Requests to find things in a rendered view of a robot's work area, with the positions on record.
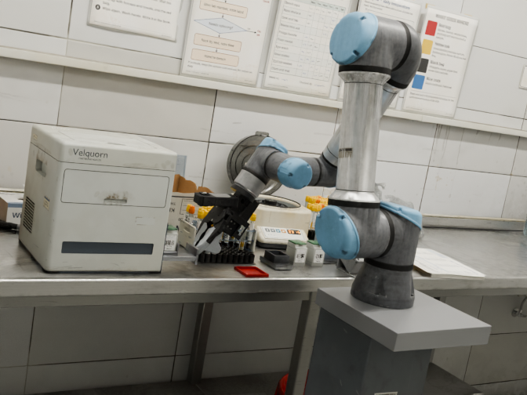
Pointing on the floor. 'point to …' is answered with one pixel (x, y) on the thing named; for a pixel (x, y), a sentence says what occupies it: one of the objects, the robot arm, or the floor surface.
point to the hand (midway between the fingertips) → (194, 250)
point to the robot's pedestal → (361, 363)
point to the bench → (512, 266)
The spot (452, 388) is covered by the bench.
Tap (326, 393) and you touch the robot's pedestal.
